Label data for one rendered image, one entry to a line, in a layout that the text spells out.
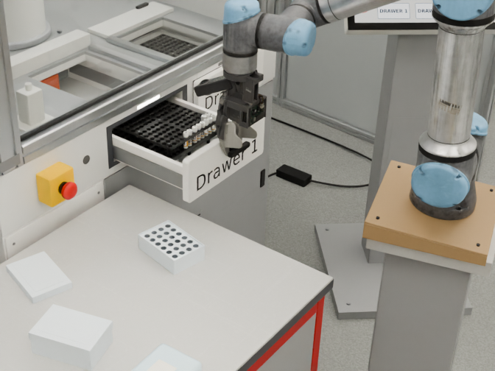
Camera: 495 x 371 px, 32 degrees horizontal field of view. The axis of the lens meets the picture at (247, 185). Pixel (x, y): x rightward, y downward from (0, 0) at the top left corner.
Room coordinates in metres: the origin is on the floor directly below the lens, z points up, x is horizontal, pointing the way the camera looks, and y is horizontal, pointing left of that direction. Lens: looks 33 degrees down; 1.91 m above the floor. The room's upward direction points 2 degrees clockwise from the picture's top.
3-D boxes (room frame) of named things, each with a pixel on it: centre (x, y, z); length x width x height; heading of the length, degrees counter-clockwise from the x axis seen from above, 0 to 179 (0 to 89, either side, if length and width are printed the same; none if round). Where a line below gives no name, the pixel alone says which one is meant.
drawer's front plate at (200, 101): (2.13, 0.06, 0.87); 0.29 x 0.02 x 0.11; 145
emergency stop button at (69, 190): (1.57, 0.39, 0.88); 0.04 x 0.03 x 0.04; 145
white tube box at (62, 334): (1.21, 0.32, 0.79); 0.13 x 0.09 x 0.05; 71
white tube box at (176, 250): (1.51, 0.16, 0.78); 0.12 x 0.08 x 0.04; 44
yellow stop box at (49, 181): (1.59, 0.41, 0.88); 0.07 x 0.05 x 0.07; 145
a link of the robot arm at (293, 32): (1.70, -0.07, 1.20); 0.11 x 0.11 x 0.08; 69
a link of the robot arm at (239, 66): (1.73, 0.03, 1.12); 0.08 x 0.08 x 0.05
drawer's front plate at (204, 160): (1.74, 0.05, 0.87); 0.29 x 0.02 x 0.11; 145
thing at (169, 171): (1.86, 0.23, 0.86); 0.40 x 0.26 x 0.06; 55
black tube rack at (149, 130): (1.86, 0.22, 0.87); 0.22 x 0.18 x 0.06; 55
